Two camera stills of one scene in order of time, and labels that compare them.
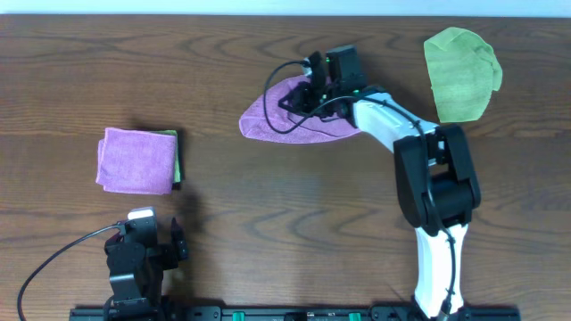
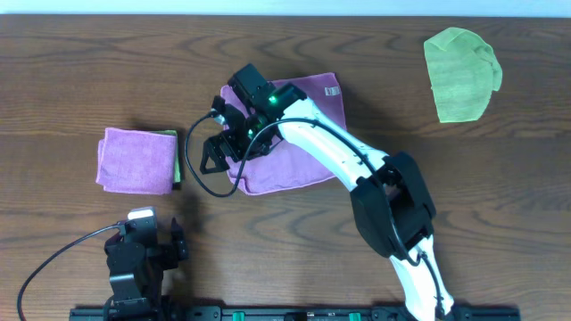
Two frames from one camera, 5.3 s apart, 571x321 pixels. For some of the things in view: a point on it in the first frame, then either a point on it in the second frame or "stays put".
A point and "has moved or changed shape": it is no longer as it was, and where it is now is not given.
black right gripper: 299,93 -> 211,146
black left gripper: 167,251 stays put
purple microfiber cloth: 263,119 has moved or changed shape
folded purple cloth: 136,161 stays put
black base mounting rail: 294,313 stays put
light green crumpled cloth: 464,73 stays put
